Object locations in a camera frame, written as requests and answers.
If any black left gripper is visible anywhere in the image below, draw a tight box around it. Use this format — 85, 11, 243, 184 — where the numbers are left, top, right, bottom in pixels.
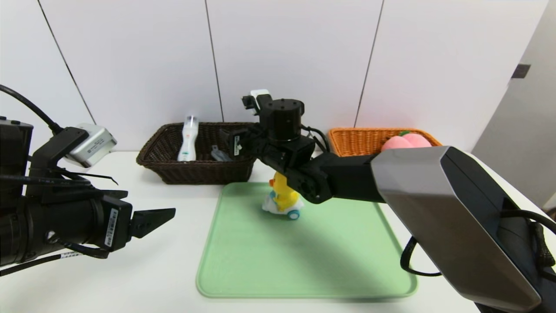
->
24, 194, 176, 262

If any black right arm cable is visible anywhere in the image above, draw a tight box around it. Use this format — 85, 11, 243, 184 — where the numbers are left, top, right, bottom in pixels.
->
400, 236, 443, 277

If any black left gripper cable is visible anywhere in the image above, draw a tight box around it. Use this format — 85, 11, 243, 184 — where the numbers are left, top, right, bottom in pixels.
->
0, 241, 110, 277

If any grey pencil lead case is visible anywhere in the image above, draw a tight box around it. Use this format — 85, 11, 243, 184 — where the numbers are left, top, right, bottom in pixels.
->
210, 145, 232, 163

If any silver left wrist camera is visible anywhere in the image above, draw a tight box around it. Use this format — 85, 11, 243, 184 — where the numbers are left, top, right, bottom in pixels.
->
65, 123, 118, 169

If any yellow duck scooter toy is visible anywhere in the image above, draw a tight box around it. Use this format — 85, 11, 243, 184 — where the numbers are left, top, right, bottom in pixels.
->
261, 172, 304, 220

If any pink plush peach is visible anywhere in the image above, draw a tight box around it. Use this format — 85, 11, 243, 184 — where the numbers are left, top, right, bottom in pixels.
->
381, 130, 433, 153

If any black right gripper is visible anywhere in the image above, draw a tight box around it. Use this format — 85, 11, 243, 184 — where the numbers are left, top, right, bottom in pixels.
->
218, 128, 260, 159

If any orange wicker basket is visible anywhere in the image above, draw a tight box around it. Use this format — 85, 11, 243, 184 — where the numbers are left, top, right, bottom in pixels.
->
328, 127, 443, 158

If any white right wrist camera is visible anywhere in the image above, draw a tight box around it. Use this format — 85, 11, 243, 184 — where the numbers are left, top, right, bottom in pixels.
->
242, 89, 272, 116

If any green plastic tray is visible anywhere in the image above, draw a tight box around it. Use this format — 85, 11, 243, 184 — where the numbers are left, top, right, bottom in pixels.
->
195, 181, 418, 300

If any black left camera cable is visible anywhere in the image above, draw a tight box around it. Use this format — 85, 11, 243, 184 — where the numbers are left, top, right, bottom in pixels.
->
0, 84, 65, 134

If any dark brown wicker basket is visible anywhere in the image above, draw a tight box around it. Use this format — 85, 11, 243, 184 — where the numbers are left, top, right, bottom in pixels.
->
136, 122, 260, 185

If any white cylindrical bottle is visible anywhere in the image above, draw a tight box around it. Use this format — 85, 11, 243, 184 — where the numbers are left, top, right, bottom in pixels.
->
177, 114, 199, 162

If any black right camera cable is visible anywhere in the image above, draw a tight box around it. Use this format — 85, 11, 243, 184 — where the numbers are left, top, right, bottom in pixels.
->
300, 124, 331, 153

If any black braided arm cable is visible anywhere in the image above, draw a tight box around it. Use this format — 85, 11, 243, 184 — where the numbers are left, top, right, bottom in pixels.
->
500, 210, 556, 281

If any black camera cable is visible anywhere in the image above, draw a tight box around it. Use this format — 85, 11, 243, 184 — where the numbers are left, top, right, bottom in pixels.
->
0, 84, 65, 134
300, 124, 331, 153

